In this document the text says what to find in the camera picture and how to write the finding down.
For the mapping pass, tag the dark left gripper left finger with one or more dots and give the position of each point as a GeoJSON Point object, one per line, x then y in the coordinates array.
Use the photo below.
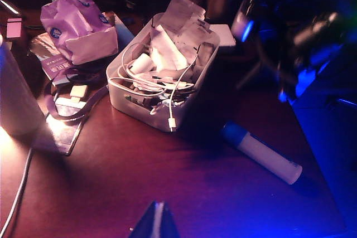
{"type": "Point", "coordinates": [145, 225]}

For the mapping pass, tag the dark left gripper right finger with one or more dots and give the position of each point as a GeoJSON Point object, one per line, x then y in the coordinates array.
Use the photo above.
{"type": "Point", "coordinates": [167, 225]}

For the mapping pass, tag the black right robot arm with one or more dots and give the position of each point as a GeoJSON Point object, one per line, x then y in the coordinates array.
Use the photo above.
{"type": "Point", "coordinates": [320, 87]}

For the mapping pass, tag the translucent plastic storage box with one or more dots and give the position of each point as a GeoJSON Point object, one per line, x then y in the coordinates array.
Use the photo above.
{"type": "Point", "coordinates": [139, 107]}

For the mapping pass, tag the blue cardboard box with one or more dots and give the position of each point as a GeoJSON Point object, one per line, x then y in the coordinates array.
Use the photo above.
{"type": "Point", "coordinates": [122, 31]}

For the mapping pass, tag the flat white adapter box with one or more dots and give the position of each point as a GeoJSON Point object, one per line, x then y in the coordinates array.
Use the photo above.
{"type": "Point", "coordinates": [223, 35]}

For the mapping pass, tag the clear badge card holder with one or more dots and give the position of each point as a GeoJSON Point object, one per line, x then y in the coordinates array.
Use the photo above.
{"type": "Point", "coordinates": [67, 135]}

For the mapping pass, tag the white badge clip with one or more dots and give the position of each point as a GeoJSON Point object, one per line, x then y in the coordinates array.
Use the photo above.
{"type": "Point", "coordinates": [78, 92]}

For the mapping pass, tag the tall white insulated bottle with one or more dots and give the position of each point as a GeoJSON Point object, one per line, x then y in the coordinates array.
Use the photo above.
{"type": "Point", "coordinates": [16, 98]}

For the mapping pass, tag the purple printed packet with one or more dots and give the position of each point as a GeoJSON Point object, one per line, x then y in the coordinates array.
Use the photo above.
{"type": "Point", "coordinates": [51, 65]}

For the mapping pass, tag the crumpled white paper receipts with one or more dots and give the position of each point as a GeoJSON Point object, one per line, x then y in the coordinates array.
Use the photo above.
{"type": "Point", "coordinates": [181, 18]}

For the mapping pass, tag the small white cube plug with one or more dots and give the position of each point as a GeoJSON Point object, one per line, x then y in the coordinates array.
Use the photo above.
{"type": "Point", "coordinates": [14, 28]}

